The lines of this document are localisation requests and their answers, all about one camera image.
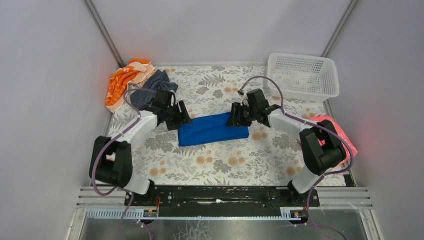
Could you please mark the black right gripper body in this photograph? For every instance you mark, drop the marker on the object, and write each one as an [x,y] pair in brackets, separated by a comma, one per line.
[241,114]

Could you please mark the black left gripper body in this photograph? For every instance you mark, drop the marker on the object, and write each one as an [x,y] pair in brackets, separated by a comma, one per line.
[176,115]

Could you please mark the blue towel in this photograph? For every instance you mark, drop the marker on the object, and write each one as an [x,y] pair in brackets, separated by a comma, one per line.
[210,129]

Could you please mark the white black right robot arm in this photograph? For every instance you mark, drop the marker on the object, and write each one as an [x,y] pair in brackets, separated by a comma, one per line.
[322,148]

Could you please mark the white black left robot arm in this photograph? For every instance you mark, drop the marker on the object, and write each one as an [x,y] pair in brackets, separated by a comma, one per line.
[111,164]

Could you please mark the dark grey towel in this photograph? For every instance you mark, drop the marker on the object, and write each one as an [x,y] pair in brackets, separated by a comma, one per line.
[158,81]

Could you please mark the orange white towel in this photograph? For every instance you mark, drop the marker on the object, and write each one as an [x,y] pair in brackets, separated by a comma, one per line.
[137,71]

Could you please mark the white plastic basket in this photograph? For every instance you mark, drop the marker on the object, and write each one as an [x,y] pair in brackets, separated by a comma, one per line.
[302,77]

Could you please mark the pink patterned towel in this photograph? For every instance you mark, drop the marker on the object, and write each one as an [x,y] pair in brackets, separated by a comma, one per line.
[340,132]

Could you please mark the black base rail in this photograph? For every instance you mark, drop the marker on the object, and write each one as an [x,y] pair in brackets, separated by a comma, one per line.
[222,201]

